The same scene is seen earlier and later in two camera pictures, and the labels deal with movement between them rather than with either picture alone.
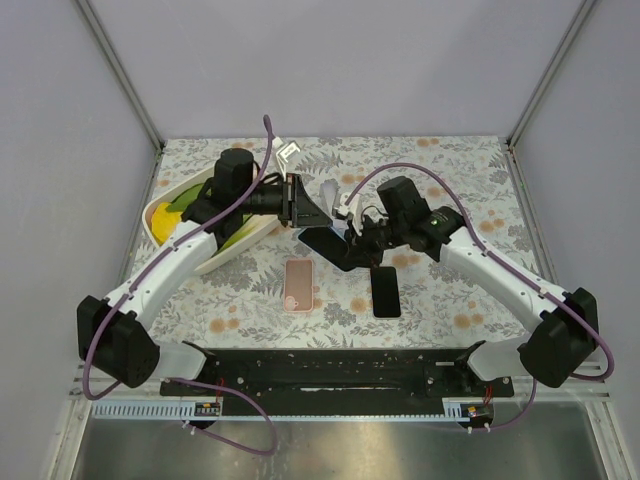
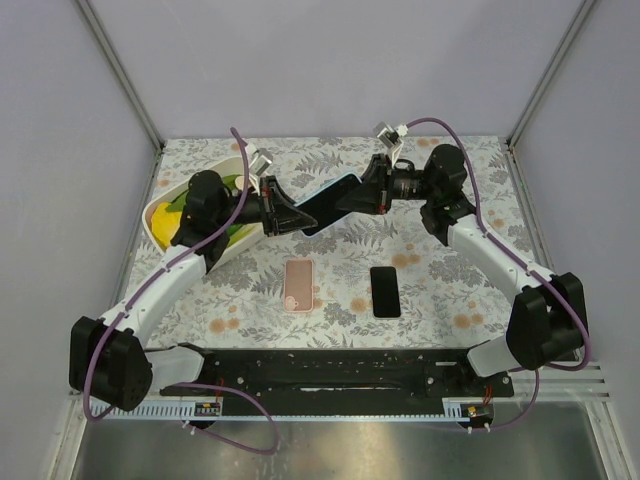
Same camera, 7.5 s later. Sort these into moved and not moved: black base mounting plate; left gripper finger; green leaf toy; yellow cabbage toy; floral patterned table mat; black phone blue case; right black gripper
Moved: right black gripper; left gripper finger; black phone blue case
Not moved: green leaf toy; yellow cabbage toy; floral patterned table mat; black base mounting plate
